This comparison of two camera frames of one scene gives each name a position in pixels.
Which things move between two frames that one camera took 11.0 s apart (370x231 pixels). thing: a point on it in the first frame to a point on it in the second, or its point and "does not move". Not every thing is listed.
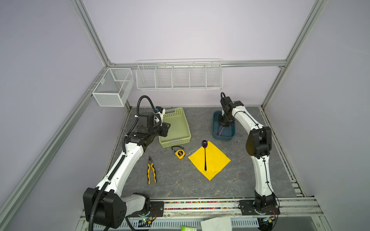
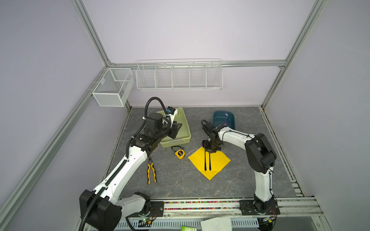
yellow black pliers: [149, 165] does not move
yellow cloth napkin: [209, 160] does not move
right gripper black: [219, 121] to [208, 149]
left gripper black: [165, 128] to [174, 129]
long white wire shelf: [177, 74] does not move
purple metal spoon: [204, 144] does not move
